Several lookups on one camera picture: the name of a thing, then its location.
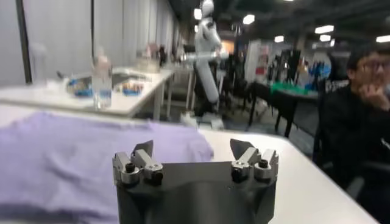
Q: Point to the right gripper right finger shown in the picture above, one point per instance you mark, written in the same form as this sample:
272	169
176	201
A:
256	164

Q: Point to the black table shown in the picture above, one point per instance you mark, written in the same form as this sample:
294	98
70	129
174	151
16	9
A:
283	100

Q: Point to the green cloth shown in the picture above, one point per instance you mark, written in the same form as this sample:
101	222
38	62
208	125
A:
288	87

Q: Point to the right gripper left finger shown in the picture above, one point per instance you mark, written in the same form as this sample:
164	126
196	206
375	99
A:
143	164

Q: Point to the purple t-shirt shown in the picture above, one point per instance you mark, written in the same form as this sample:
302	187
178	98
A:
76	158

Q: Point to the blue snack packet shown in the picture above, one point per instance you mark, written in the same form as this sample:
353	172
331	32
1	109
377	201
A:
132	89
80	88

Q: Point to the clear unlabelled water bottle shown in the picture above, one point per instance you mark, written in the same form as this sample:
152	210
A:
102	82

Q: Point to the person in black clothes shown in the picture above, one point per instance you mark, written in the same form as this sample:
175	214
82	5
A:
350	128

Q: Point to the white humanoid wheeled robot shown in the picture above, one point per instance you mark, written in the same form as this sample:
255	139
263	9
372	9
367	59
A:
207	76

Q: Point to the pink garment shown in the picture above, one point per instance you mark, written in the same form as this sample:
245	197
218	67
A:
152	50

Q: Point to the long white side table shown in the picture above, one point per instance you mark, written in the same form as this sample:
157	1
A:
128	103

